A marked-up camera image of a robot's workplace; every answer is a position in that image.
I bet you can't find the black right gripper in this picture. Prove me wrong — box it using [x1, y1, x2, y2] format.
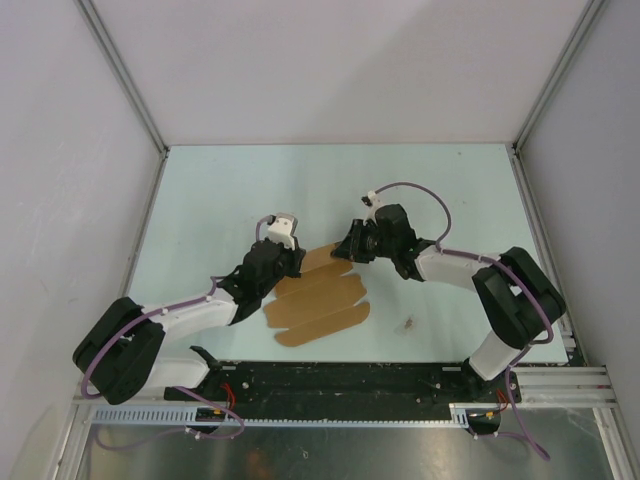
[330, 219, 396, 264]

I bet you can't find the brown cardboard box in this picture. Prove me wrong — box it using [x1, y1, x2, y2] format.
[263, 243, 371, 348]

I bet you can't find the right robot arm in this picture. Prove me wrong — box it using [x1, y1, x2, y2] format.
[331, 204, 566, 401]

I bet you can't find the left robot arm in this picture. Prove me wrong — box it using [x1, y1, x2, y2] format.
[72, 239, 305, 405]

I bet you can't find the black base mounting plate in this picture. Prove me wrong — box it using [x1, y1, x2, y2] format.
[193, 361, 521, 422]

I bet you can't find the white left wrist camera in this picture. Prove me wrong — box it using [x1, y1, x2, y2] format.
[266, 213, 298, 250]

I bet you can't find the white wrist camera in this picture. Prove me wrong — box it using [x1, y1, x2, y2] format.
[361, 190, 384, 222]
[266, 213, 298, 250]

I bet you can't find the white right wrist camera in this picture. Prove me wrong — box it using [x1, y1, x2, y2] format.
[361, 190, 384, 222]

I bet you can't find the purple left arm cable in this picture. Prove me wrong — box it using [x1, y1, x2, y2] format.
[80, 214, 276, 450]

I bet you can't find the grey slotted cable duct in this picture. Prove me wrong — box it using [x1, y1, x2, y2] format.
[89, 403, 471, 428]

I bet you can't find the aluminium frame rail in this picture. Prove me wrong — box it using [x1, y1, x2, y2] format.
[73, 365, 617, 406]

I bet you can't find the left aluminium corner post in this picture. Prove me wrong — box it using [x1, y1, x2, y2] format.
[74, 0, 169, 156]

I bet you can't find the aluminium corner post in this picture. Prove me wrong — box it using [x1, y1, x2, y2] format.
[512, 0, 610, 152]
[74, 0, 169, 156]

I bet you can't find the right aluminium corner post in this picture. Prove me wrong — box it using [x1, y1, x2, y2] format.
[512, 0, 610, 152]

